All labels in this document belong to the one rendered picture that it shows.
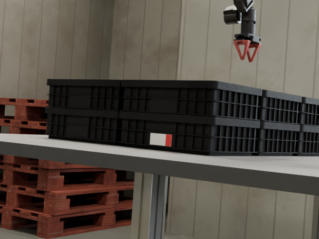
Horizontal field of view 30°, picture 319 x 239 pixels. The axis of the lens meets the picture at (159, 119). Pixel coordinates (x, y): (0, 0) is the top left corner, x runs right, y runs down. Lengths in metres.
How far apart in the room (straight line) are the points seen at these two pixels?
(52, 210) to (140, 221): 2.32
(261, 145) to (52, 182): 2.09
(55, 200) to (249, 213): 1.29
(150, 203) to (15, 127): 2.65
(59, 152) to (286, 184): 0.67
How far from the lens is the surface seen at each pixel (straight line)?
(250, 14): 2.35
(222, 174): 1.37
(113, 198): 4.33
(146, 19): 5.55
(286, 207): 3.90
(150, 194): 1.54
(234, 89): 1.87
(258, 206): 3.98
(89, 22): 5.53
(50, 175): 3.88
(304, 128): 2.32
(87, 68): 5.48
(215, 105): 1.80
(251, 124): 1.97
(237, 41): 2.32
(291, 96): 2.21
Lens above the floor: 0.79
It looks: level
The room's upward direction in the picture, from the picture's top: 4 degrees clockwise
